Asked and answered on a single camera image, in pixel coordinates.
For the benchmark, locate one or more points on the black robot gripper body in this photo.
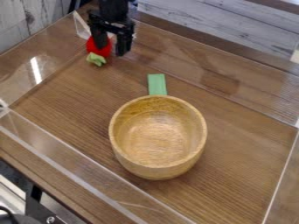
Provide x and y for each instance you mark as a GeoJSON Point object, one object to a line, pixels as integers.
{"type": "Point", "coordinates": [110, 16]}

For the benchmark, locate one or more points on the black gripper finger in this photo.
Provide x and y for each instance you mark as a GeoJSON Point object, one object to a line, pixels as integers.
{"type": "Point", "coordinates": [125, 38]}
{"type": "Point", "coordinates": [99, 32]}

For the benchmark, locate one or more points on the red plush strawberry toy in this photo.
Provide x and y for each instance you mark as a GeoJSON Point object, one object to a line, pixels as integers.
{"type": "Point", "coordinates": [98, 54]}

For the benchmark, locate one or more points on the green rectangular block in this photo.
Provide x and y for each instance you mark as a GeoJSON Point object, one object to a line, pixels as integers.
{"type": "Point", "coordinates": [157, 84]}

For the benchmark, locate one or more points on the wooden bowl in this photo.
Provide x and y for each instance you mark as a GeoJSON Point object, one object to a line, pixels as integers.
{"type": "Point", "coordinates": [158, 134]}

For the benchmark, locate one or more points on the black table clamp mount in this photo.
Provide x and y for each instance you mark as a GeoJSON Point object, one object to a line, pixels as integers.
{"type": "Point", "coordinates": [23, 210]}

